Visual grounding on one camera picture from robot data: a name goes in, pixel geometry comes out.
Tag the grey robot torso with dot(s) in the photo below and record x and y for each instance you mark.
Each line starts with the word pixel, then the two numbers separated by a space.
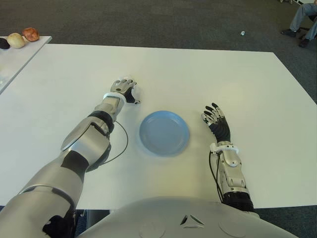
pixel 173 215

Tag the white side table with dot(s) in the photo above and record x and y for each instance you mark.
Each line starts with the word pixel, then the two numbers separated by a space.
pixel 24 57

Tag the black round bread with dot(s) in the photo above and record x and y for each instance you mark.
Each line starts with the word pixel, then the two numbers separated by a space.
pixel 3 44

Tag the reddish brown bread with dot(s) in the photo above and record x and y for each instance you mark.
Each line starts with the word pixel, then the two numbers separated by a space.
pixel 31 34

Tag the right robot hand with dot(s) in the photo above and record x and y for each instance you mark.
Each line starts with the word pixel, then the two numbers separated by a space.
pixel 220 126

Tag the blue plate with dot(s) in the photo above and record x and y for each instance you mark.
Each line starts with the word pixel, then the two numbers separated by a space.
pixel 163 134

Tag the beige round bread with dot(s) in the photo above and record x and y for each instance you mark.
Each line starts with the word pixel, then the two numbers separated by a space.
pixel 16 41

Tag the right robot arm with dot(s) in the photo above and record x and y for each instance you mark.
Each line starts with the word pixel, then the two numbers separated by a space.
pixel 232 173

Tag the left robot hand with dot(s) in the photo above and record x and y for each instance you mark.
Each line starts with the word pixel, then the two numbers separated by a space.
pixel 121 86

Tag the white charger cube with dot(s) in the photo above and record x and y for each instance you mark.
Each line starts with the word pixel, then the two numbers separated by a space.
pixel 135 93

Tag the seated person in jeans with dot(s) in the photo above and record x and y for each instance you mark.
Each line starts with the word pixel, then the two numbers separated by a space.
pixel 298 17

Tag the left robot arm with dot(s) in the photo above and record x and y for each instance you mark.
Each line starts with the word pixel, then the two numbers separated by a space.
pixel 81 138

